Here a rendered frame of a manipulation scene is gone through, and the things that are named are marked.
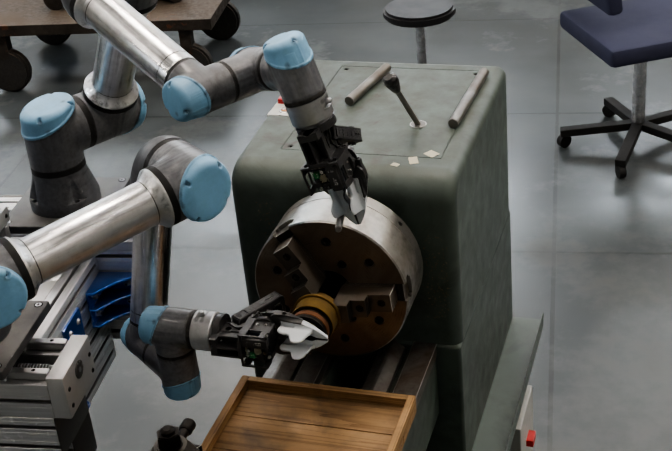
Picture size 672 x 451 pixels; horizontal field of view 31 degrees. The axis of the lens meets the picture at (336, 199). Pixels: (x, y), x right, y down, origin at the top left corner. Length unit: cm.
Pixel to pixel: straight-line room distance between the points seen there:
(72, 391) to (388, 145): 82
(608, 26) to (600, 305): 129
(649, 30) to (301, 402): 292
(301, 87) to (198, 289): 255
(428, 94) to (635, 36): 226
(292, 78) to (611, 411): 206
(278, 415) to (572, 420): 153
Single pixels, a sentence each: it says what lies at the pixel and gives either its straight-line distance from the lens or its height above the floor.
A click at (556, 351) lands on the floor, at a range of 404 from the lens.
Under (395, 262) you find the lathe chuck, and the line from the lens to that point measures 231.
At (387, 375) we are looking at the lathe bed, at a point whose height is 86.
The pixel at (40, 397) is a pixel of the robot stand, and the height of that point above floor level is 107.
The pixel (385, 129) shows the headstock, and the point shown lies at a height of 125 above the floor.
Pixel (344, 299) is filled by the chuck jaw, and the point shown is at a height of 110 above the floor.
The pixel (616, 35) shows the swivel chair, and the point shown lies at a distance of 494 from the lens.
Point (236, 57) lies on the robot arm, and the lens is 208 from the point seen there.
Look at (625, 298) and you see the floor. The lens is 430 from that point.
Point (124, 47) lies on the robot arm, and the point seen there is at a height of 163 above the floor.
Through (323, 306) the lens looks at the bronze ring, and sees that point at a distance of 228.
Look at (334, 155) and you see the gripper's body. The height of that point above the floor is 145.
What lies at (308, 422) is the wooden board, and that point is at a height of 88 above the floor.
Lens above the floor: 237
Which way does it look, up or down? 28 degrees down
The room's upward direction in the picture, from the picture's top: 6 degrees counter-clockwise
